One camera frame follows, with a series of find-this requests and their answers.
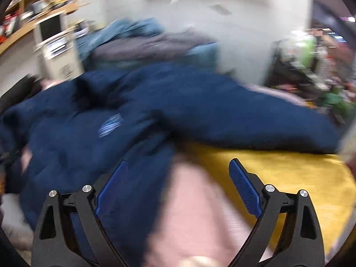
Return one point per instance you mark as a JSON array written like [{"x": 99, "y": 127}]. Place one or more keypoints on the navy blue shorts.
[{"x": 167, "y": 111}]

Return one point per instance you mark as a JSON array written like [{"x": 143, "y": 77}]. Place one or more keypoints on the grey purple quilted garment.
[{"x": 155, "y": 47}]

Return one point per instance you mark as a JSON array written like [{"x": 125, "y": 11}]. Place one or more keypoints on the pink blanket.
[{"x": 194, "y": 222}]

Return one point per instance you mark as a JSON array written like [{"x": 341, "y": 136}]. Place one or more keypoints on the white monitor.
[{"x": 51, "y": 27}]

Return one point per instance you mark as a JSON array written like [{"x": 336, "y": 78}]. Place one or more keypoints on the light blue jacket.
[{"x": 119, "y": 32}]

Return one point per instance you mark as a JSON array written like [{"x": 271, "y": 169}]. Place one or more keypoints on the black cloth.
[{"x": 19, "y": 91}]

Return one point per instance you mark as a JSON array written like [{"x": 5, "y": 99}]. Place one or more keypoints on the wooden wall shelf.
[{"x": 41, "y": 2}]

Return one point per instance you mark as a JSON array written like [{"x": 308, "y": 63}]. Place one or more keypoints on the yellow blanket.
[{"x": 292, "y": 178}]

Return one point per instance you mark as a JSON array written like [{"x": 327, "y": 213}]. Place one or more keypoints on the beige safe box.
[{"x": 59, "y": 61}]

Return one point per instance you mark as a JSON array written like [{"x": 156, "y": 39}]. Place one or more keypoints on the pile of grey-blue jackets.
[{"x": 204, "y": 52}]

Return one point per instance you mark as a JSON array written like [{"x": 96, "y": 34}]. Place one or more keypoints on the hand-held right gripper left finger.
[{"x": 111, "y": 190}]

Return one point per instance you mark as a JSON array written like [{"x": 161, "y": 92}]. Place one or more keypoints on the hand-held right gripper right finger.
[{"x": 245, "y": 189}]

